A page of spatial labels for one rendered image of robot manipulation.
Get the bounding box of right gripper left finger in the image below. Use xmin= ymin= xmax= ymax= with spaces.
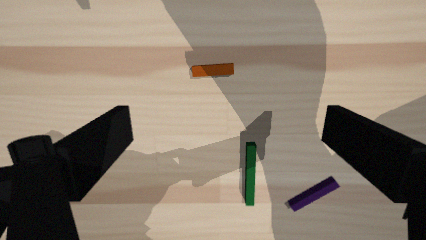
xmin=0 ymin=105 xmax=134 ymax=240

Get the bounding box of green rod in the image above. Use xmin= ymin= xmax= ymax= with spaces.
xmin=245 ymin=142 xmax=257 ymax=206

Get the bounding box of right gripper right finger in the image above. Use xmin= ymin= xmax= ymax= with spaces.
xmin=321 ymin=105 xmax=426 ymax=240

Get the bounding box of purple rod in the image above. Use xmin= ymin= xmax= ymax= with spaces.
xmin=288 ymin=176 xmax=340 ymax=212

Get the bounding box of orange rectangular block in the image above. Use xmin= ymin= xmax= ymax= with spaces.
xmin=192 ymin=63 xmax=234 ymax=77

